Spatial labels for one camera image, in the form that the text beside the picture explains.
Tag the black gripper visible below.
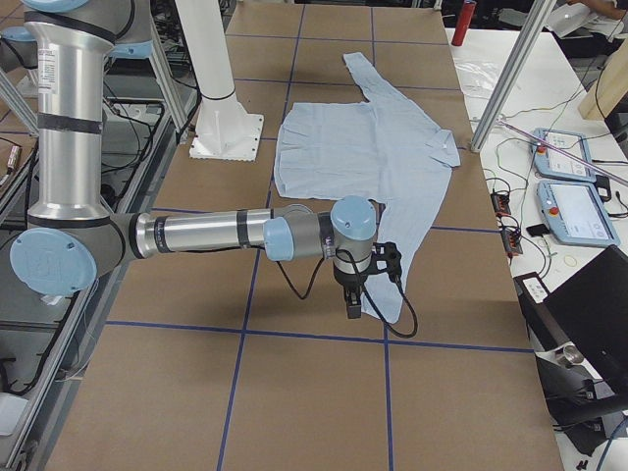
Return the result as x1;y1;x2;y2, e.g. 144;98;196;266
333;258;367;319

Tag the light blue striped shirt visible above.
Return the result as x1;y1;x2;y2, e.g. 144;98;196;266
273;51;462;326

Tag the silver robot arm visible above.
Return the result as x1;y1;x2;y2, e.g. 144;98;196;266
10;1;384;318

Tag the black laptop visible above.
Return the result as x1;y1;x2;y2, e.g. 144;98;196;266
514;245;627;455

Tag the metal grabber stick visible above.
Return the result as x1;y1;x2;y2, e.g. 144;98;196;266
495;119;628;186

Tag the lower teach pendant tablet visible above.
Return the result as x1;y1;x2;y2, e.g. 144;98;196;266
537;180;620;247

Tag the teach pendant tablet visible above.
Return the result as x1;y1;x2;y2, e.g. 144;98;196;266
532;128;597;183
537;180;620;247

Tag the upper teach pendant tablet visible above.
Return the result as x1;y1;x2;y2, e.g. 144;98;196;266
532;128;597;183

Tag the clear plastic bag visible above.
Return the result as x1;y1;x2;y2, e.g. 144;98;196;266
453;58;501;99

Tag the red bottle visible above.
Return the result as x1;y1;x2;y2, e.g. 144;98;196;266
450;0;477;47

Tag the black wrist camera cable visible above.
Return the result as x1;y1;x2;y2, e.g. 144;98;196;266
274;239;419;340

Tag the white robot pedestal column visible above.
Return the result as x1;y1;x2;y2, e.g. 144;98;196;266
176;0;264;161

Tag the aluminium frame post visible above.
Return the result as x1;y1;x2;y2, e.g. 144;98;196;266
470;0;555;153

